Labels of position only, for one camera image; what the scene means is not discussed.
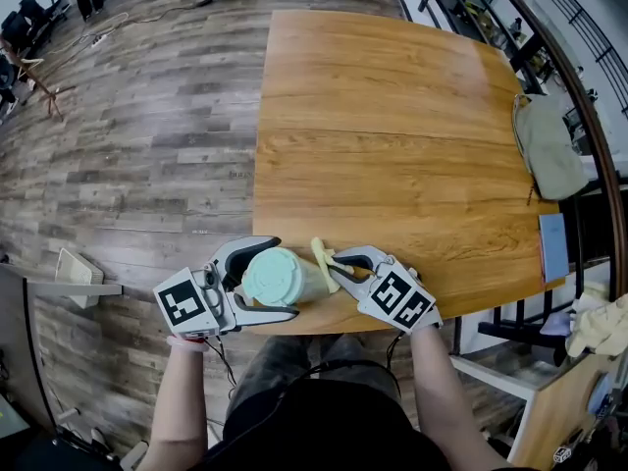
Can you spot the beige fabric bag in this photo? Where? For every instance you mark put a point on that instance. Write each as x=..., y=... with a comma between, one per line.
x=549, y=150

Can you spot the yellow cloth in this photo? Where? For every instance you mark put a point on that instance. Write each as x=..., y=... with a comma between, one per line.
x=321, y=255

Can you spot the wooden side cabinet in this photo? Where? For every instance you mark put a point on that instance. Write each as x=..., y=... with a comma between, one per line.
x=564, y=410

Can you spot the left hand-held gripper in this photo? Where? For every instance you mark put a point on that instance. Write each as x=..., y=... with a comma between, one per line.
x=196, y=307

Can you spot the white power strip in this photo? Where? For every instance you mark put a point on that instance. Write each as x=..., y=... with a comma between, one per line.
x=99, y=40

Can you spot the mint green drink container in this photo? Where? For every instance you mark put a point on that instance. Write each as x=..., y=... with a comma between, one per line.
x=275, y=277

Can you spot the wooden coat stand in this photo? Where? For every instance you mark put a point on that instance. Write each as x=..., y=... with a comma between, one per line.
x=36, y=79

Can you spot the person's right forearm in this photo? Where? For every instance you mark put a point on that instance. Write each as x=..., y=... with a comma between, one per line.
x=441, y=390

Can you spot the person's black shirt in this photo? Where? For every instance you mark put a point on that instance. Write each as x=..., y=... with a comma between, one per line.
x=333, y=430

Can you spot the grey side desk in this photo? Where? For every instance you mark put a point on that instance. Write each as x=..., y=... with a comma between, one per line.
x=29, y=341

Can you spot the black office chair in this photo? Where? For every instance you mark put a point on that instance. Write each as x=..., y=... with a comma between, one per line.
x=34, y=22

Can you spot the white perforated box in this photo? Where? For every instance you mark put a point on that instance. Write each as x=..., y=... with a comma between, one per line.
x=78, y=275

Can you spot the light blue notebook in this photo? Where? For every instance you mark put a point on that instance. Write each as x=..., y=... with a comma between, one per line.
x=554, y=248

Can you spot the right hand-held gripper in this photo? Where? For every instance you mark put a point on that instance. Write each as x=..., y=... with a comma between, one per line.
x=400, y=299

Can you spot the person's left forearm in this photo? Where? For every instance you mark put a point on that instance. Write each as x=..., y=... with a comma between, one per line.
x=179, y=400

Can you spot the person's dark grey trousers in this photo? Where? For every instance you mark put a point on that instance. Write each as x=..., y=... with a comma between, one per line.
x=275, y=366

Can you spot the pile of pale yellow cloths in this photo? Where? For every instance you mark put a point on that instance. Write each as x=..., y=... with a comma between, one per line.
x=601, y=324

